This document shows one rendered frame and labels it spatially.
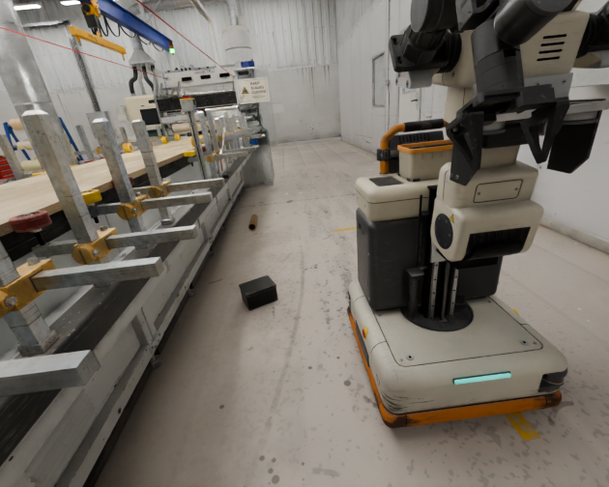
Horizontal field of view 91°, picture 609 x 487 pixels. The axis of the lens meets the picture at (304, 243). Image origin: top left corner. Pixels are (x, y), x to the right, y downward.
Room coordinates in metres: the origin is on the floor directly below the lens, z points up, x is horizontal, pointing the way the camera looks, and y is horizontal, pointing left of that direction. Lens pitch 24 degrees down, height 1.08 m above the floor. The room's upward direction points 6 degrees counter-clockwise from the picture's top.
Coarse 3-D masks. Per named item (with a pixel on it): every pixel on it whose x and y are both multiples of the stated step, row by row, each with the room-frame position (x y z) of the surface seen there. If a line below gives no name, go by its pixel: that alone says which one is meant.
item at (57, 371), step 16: (80, 352) 0.30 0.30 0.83; (0, 368) 0.29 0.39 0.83; (16, 368) 0.28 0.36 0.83; (32, 368) 0.28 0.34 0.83; (48, 368) 0.28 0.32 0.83; (64, 368) 0.28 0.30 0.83; (80, 368) 0.28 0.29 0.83; (96, 368) 0.30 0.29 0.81; (0, 384) 0.27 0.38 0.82; (16, 384) 0.27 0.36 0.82; (32, 384) 0.27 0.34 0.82; (48, 384) 0.27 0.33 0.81; (64, 384) 0.27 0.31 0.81; (80, 384) 0.28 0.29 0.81
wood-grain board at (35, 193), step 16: (160, 144) 3.71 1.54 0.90; (176, 144) 3.37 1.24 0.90; (96, 160) 2.37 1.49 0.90; (128, 160) 2.09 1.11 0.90; (160, 160) 1.85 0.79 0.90; (80, 176) 1.53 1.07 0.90; (96, 176) 1.47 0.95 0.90; (0, 192) 1.28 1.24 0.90; (16, 192) 1.23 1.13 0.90; (32, 192) 1.18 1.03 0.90; (48, 192) 1.14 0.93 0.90; (0, 208) 0.94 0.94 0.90; (16, 208) 0.92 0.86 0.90; (32, 208) 0.89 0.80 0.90; (48, 208) 0.90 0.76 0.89; (0, 224) 0.74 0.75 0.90
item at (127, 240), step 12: (168, 228) 0.80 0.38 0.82; (180, 228) 0.79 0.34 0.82; (192, 228) 0.78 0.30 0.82; (72, 240) 0.79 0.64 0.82; (108, 240) 0.77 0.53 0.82; (120, 240) 0.77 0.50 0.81; (132, 240) 0.77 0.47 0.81; (144, 240) 0.77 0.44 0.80; (156, 240) 0.77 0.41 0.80; (168, 240) 0.77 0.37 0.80; (180, 240) 0.77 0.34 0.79; (36, 252) 0.76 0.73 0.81; (48, 252) 0.76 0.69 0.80; (60, 252) 0.76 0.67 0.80
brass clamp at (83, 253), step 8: (104, 232) 0.80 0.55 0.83; (112, 232) 0.81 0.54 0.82; (96, 240) 0.74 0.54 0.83; (104, 240) 0.77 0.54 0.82; (80, 248) 0.70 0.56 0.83; (88, 248) 0.70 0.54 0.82; (96, 248) 0.72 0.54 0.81; (104, 248) 0.75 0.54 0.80; (112, 248) 0.78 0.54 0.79; (72, 256) 0.70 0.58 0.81; (80, 256) 0.70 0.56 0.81; (88, 256) 0.70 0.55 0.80; (96, 256) 0.71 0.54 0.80; (104, 256) 0.74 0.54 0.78; (88, 264) 0.70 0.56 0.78
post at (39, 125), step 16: (32, 112) 0.73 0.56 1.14; (32, 128) 0.73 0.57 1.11; (48, 128) 0.74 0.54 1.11; (48, 144) 0.73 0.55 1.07; (48, 160) 0.73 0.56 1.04; (64, 160) 0.75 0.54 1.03; (48, 176) 0.72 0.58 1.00; (64, 176) 0.73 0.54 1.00; (64, 192) 0.73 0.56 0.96; (80, 192) 0.76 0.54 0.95; (64, 208) 0.72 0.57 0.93; (80, 208) 0.74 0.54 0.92; (80, 224) 0.73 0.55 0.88; (80, 240) 0.72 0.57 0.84
